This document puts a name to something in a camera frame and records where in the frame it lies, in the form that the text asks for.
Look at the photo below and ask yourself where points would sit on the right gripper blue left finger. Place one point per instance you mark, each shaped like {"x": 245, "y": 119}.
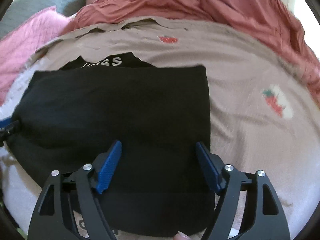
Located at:
{"x": 53, "y": 214}

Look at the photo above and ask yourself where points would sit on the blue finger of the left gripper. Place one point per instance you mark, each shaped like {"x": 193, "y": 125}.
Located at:
{"x": 5, "y": 123}
{"x": 12, "y": 129}

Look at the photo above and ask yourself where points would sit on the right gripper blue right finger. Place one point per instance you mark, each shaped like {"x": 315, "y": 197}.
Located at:
{"x": 263, "y": 217}

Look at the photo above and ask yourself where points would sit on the black t-shirt orange cuffs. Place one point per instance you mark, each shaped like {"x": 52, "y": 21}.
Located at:
{"x": 69, "y": 116}

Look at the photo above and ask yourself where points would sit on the person's right hand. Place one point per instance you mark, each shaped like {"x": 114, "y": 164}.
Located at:
{"x": 181, "y": 236}

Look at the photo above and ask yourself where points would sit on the pink quilted pillow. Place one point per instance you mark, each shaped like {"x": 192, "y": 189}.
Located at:
{"x": 18, "y": 45}

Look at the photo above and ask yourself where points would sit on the mauve strawberry bear bedsheet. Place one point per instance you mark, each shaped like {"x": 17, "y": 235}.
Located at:
{"x": 262, "y": 116}

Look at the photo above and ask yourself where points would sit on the grey quilted headboard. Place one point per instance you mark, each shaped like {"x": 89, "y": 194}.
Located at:
{"x": 37, "y": 2}

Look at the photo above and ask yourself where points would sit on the red crumpled duvet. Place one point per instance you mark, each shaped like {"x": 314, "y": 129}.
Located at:
{"x": 269, "y": 21}

